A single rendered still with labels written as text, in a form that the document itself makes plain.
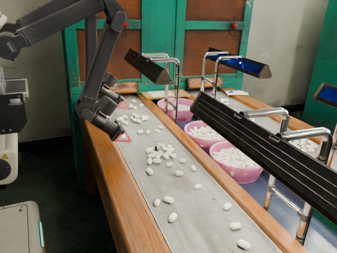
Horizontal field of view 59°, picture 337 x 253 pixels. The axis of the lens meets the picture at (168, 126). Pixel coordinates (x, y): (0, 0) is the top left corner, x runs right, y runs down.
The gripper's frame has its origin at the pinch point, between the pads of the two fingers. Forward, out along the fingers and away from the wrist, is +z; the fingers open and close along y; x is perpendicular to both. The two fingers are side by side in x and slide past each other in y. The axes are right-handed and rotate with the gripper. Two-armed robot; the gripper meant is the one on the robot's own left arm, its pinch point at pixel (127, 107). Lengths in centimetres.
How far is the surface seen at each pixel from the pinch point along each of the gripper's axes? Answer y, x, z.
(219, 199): -82, -1, 14
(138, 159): -45.2, 10.8, -0.3
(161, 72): -33.3, -25.7, -12.2
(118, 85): 39.5, -4.5, 1.8
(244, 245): -105, 1, 9
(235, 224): -97, -1, 10
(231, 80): 42, -62, 76
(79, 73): 44.2, 4.9, -22.5
